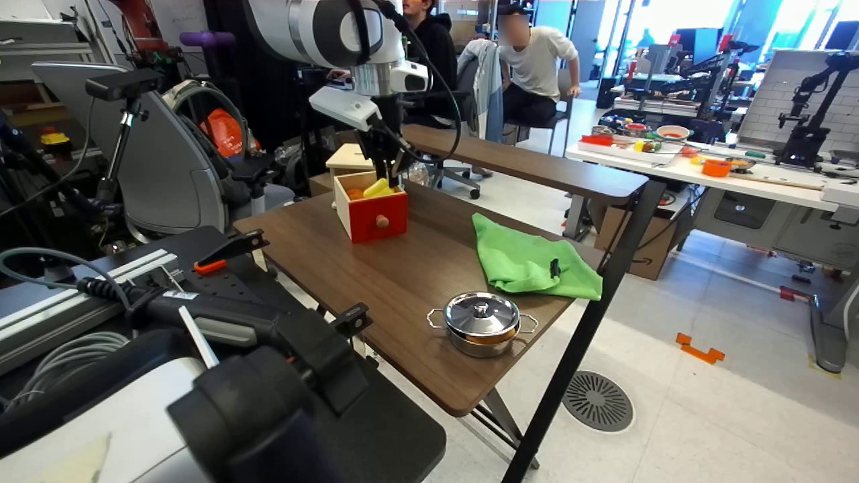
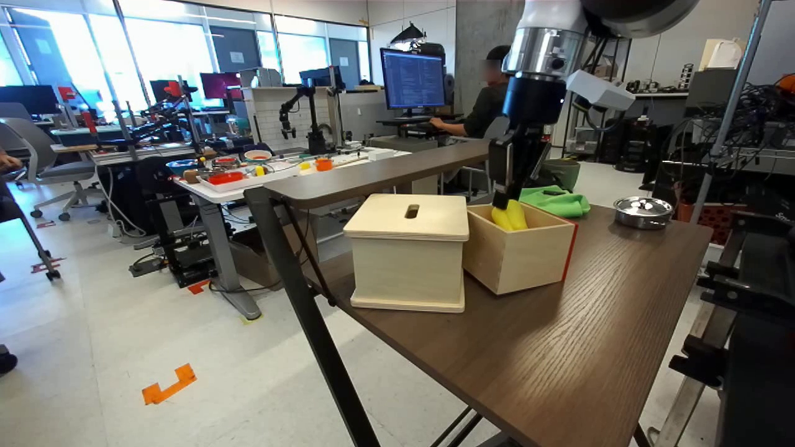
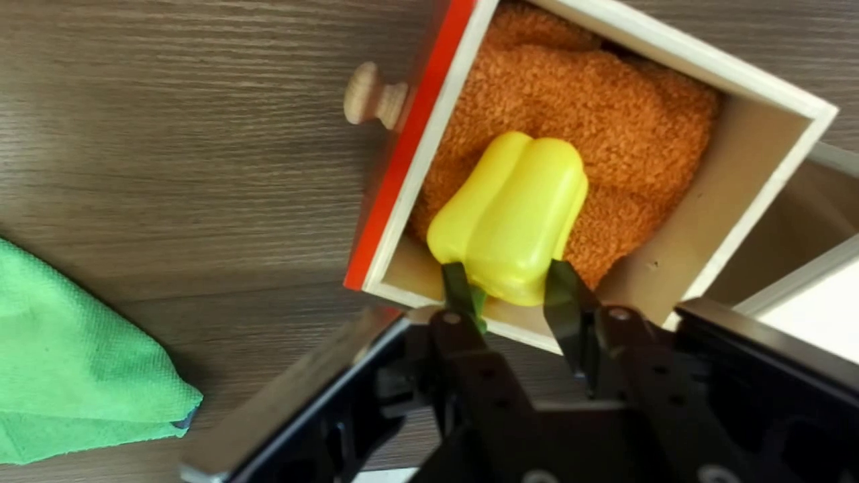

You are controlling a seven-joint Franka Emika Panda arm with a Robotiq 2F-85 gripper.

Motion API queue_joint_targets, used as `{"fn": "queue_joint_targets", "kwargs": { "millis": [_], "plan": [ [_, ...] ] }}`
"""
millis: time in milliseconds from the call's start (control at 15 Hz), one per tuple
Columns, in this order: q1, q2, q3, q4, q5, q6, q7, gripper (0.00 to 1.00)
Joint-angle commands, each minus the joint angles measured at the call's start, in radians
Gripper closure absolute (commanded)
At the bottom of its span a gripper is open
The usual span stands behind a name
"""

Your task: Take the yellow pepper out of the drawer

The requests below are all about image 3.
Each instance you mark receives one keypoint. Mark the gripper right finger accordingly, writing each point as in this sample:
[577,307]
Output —
[671,389]

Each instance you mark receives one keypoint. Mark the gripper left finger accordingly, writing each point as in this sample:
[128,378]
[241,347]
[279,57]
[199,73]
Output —
[470,376]

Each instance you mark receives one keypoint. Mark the yellow toy pepper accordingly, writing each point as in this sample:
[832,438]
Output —
[513,215]

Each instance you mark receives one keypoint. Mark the wooden drawer with red front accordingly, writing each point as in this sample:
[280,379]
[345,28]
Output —
[731,201]

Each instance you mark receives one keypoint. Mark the wooden drawer knob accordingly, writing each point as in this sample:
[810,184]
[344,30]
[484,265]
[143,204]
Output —
[372,97]

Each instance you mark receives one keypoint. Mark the orange towel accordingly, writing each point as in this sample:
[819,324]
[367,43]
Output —
[604,114]

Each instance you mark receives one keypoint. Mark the green cloth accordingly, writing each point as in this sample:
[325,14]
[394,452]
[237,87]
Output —
[74,376]

